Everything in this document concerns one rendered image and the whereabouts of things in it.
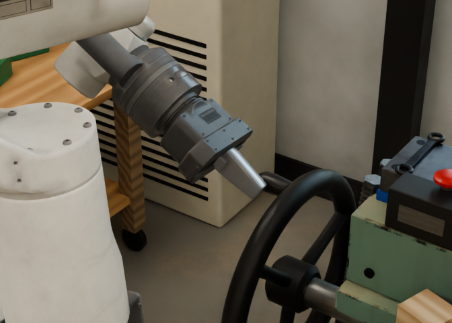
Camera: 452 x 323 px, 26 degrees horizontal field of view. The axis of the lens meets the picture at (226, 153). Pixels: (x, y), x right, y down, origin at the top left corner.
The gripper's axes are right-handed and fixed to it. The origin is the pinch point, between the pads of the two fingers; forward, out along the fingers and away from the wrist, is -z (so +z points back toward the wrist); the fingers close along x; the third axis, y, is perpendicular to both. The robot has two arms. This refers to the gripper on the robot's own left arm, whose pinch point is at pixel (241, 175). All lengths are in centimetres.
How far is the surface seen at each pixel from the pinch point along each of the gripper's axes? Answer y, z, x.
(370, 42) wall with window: -36, 17, -133
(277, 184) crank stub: 1.8, -3.8, -1.1
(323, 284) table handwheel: -3.3, -15.7, -0.1
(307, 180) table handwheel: 5.8, -6.2, 0.0
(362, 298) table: 3.0, -19.7, 5.2
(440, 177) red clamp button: 19.5, -16.6, 4.1
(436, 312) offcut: 12.7, -25.1, 12.3
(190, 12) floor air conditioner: -49, 51, -105
